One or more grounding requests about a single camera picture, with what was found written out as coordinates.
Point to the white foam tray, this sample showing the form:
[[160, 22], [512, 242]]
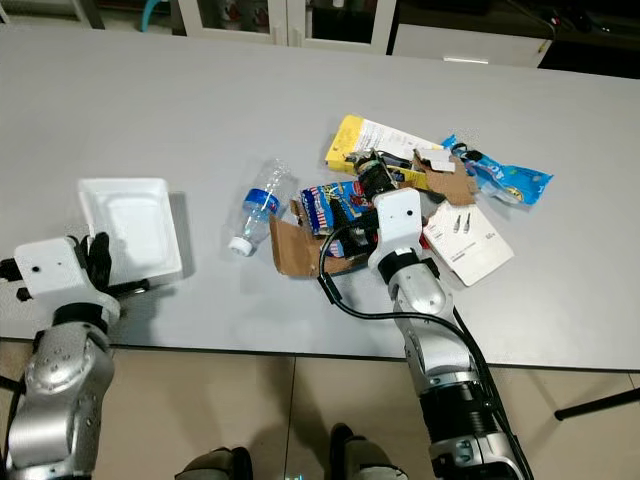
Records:
[[135, 222]]

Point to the yellow white package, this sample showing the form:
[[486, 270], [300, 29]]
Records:
[[345, 135]]

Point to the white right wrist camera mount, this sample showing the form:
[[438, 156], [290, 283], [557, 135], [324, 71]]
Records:
[[398, 220]]

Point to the small white paper tag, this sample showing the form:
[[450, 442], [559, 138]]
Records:
[[436, 159]]

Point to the robot leg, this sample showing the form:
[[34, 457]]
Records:
[[375, 458], [215, 465]]

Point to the robot left leg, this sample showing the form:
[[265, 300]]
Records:
[[215, 465]]

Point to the clear plastic bottle blue label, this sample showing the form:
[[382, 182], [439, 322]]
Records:
[[260, 205]]

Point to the white card with screws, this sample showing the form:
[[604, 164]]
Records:
[[470, 250]]

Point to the blue red snack wrapper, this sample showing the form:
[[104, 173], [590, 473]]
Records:
[[323, 203]]

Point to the long black floor bar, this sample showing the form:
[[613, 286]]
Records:
[[600, 403]]

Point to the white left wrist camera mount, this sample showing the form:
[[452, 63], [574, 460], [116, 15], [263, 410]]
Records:
[[48, 265]]

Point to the white glass door cabinet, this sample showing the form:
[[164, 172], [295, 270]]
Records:
[[285, 22]]

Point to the low white cabinet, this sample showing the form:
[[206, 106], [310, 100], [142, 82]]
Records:
[[470, 45]]

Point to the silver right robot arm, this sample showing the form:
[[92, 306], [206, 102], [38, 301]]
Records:
[[428, 300]]

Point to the teal chair part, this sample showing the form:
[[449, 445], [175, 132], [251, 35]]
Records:
[[152, 12]]

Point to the large brown cardboard piece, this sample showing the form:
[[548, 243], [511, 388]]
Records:
[[295, 250]]

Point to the small brown cardboard piece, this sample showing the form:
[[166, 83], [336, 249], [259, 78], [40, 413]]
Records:
[[456, 186]]

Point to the robot right leg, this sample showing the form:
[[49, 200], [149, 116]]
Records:
[[375, 458]]

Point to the blue yellow plastic wrapper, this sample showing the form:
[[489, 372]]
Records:
[[510, 178]]

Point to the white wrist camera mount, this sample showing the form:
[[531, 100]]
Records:
[[398, 220], [48, 265]]

